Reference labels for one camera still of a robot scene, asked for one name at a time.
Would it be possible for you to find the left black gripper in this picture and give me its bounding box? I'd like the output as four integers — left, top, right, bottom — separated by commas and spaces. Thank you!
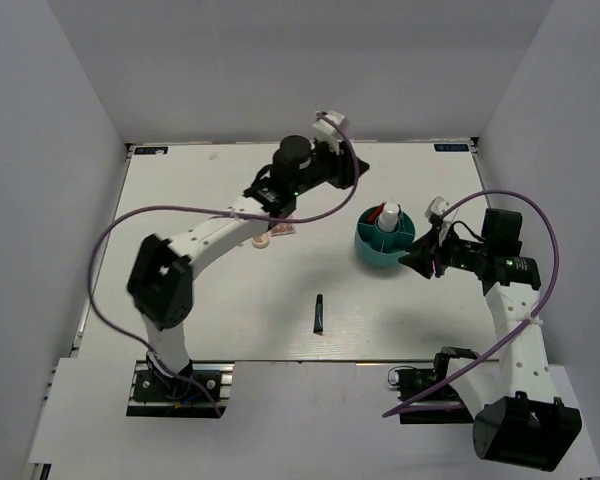
291, 136, 369, 197

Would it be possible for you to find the teal round organizer cup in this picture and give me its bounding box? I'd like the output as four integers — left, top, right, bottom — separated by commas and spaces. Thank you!
354, 206, 416, 269

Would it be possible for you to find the white cap toner bottle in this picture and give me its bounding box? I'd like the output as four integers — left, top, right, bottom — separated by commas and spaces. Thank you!
376, 202, 401, 233

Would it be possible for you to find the black mascara tube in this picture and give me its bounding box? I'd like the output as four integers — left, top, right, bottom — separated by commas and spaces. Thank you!
313, 294, 324, 334

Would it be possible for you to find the red lip gloss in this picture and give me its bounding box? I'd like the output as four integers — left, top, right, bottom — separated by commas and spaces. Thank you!
367, 202, 385, 225

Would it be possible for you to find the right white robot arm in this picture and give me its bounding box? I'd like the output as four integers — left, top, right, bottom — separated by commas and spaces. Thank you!
393, 209, 582, 472

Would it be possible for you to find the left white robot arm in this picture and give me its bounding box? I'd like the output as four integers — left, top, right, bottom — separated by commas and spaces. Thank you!
127, 135, 369, 399

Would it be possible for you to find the square eyeshadow palette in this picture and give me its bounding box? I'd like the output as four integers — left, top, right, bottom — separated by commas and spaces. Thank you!
269, 223, 296, 237

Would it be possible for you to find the right table corner label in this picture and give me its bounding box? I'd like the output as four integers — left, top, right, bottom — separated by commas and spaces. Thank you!
433, 143, 470, 152

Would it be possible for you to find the table corner label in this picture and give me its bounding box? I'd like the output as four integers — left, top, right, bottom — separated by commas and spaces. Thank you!
133, 146, 169, 155
433, 143, 470, 152

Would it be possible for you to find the round beige powder compact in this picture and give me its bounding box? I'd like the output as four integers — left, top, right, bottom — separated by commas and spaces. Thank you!
251, 234, 270, 249

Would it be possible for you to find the left table corner label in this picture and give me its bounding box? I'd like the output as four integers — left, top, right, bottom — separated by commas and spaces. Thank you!
133, 146, 169, 155

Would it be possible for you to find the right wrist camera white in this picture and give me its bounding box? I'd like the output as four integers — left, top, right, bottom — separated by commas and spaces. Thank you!
425, 196, 458, 242

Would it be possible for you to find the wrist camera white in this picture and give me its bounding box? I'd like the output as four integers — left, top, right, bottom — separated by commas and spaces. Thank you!
425, 196, 458, 242
312, 110, 346, 154

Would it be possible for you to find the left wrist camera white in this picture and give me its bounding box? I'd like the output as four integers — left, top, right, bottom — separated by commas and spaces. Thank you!
312, 110, 346, 154

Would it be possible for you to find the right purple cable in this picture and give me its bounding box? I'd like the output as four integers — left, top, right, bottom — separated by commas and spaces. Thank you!
382, 188, 561, 419

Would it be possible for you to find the purple cable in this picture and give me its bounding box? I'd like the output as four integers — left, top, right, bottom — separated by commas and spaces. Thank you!
382, 188, 561, 419
88, 112, 359, 419

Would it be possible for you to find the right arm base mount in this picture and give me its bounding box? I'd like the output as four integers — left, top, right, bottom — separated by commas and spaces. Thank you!
388, 347, 481, 426

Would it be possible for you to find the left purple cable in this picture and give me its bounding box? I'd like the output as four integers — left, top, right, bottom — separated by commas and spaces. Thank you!
88, 112, 359, 419

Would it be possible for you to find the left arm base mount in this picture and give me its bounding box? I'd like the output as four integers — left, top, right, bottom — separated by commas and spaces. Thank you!
126, 360, 234, 419

